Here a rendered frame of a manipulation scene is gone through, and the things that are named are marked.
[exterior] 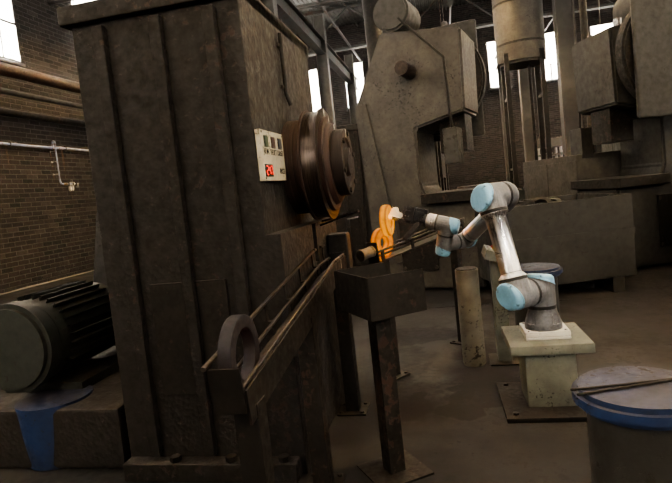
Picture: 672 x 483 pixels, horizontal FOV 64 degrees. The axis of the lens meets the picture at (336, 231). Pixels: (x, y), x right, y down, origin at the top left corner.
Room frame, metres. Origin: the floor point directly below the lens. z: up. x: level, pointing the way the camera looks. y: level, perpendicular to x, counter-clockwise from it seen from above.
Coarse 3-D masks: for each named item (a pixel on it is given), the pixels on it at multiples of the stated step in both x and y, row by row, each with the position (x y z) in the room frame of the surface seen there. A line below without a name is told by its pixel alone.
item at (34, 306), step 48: (96, 240) 2.86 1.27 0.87; (96, 288) 2.66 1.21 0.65; (0, 336) 2.20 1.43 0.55; (48, 336) 2.18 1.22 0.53; (96, 336) 2.48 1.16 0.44; (0, 384) 2.21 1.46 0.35; (48, 384) 2.34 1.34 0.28; (96, 384) 2.38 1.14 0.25; (0, 432) 2.16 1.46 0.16; (96, 432) 2.07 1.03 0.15
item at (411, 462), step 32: (352, 288) 1.76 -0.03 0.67; (384, 288) 1.67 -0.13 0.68; (416, 288) 1.72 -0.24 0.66; (384, 320) 1.81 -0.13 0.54; (384, 352) 1.80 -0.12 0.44; (384, 384) 1.80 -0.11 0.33; (384, 416) 1.80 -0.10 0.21; (384, 448) 1.82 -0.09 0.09; (384, 480) 1.76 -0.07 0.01; (416, 480) 1.75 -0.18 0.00
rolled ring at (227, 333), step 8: (232, 320) 1.23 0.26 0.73; (240, 320) 1.25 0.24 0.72; (248, 320) 1.29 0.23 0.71; (224, 328) 1.21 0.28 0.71; (232, 328) 1.21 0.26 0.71; (240, 328) 1.24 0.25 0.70; (248, 328) 1.29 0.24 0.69; (224, 336) 1.19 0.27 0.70; (232, 336) 1.19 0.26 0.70; (248, 336) 1.31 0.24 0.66; (256, 336) 1.33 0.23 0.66; (224, 344) 1.18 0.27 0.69; (232, 344) 1.19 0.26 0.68; (248, 344) 1.32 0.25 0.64; (256, 344) 1.33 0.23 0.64; (224, 352) 1.18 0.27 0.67; (232, 352) 1.18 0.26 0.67; (248, 352) 1.32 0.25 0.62; (256, 352) 1.32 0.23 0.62; (224, 360) 1.17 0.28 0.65; (232, 360) 1.18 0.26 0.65; (248, 360) 1.31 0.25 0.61; (256, 360) 1.31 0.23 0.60; (224, 368) 1.17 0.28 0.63; (248, 368) 1.29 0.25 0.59
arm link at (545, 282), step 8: (536, 280) 2.20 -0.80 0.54; (544, 280) 2.20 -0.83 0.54; (552, 280) 2.21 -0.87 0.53; (544, 288) 2.19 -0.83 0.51; (552, 288) 2.21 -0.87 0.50; (544, 296) 2.18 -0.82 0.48; (552, 296) 2.20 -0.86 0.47; (536, 304) 2.19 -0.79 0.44; (544, 304) 2.20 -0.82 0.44; (552, 304) 2.20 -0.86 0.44
